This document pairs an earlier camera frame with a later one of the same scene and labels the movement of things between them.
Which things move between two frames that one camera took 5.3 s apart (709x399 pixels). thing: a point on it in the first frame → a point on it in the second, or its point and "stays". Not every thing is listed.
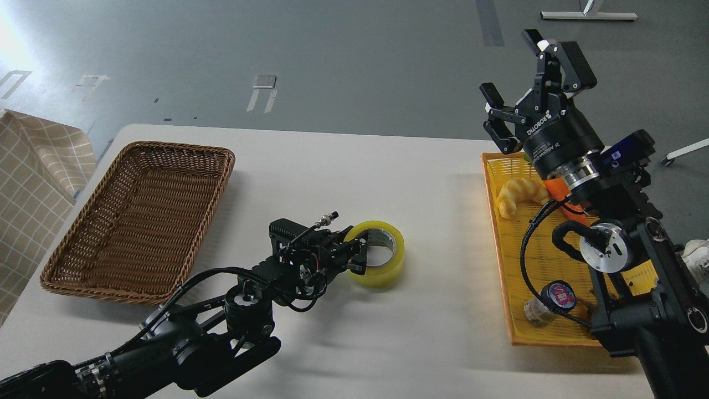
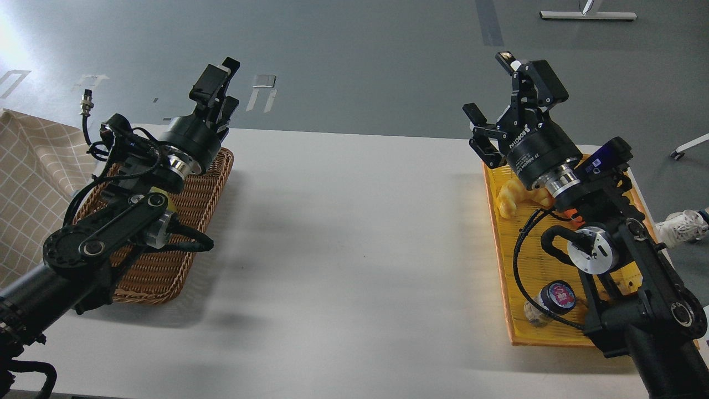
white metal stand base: x=589 y=16 stays
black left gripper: x=323 y=253 → x=193 y=133
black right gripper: x=550 y=127 → x=541 y=151
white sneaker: x=696 y=256 → x=681 y=226
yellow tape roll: x=386 y=251 → x=154 y=189
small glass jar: x=559 y=295 stays
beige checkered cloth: x=44 y=165 stays
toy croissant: x=514 y=191 stays
